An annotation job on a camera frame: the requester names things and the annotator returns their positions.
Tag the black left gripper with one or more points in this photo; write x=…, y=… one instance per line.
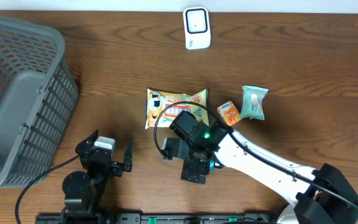
x=115, y=168

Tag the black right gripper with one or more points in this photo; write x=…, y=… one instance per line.
x=189, y=167

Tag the blue mouthwash bottle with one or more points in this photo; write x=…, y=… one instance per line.
x=215, y=165

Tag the orange tissue pack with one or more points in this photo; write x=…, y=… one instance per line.
x=229, y=113

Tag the orange snack bag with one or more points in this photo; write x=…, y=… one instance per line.
x=157, y=101

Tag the green wet wipes pack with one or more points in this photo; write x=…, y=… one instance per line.
x=252, y=102

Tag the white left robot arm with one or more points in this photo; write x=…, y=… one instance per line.
x=84, y=189

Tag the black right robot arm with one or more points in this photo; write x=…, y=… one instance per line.
x=314, y=195

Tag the white barcode scanner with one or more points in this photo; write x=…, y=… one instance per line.
x=197, y=28

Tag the grey plastic basket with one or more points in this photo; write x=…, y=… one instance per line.
x=37, y=97

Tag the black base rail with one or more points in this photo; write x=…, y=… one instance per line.
x=136, y=218

